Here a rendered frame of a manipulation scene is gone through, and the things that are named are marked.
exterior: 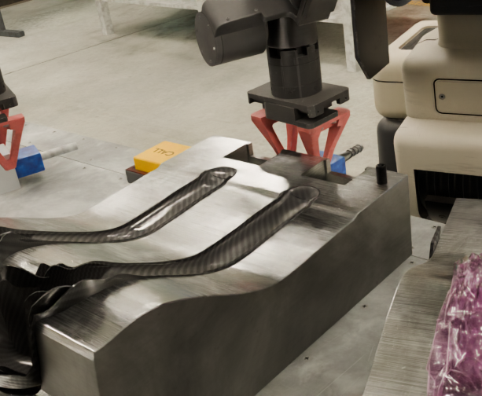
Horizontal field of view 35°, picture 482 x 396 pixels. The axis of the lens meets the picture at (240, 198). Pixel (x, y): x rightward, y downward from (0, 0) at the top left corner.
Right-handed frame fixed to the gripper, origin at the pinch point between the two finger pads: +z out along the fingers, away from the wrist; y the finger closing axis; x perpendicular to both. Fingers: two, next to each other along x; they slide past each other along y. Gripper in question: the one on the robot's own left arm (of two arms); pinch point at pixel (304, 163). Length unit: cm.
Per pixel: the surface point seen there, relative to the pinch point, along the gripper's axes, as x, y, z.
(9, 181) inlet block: -20.1, -37.9, 3.5
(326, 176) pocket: -5.2, 8.2, -2.7
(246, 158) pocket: -6.5, -2.6, -2.7
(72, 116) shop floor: 115, -279, 87
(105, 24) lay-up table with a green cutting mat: 223, -409, 81
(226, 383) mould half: -30.7, 20.1, 1.2
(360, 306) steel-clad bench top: -13.6, 19.0, 4.4
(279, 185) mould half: -11.8, 8.1, -4.5
